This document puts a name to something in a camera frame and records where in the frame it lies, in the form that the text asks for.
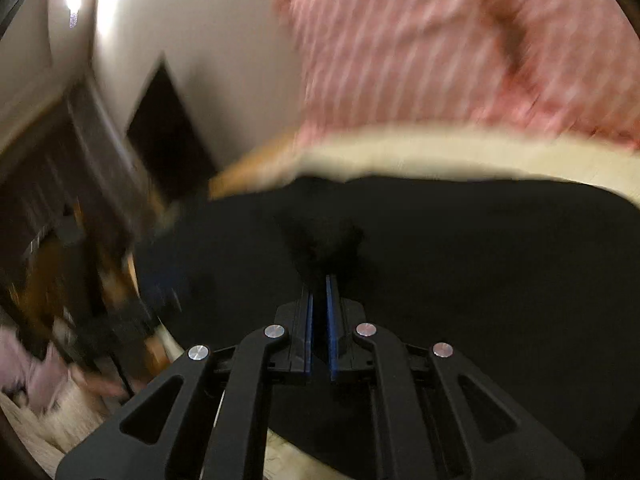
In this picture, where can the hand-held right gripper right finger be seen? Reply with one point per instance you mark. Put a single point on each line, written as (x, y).
(331, 325)

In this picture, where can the cream bed sheet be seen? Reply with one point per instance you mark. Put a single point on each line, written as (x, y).
(450, 157)

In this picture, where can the pink striped blanket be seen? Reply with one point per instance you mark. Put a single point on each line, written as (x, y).
(430, 50)

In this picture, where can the pink cloth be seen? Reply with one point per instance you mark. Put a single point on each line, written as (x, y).
(30, 370)

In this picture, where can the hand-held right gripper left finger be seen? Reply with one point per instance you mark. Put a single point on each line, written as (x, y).
(309, 325)

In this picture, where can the black pants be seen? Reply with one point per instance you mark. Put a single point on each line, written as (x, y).
(450, 270)

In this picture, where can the wooden bed frame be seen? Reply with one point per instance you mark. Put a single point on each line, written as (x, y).
(250, 165)

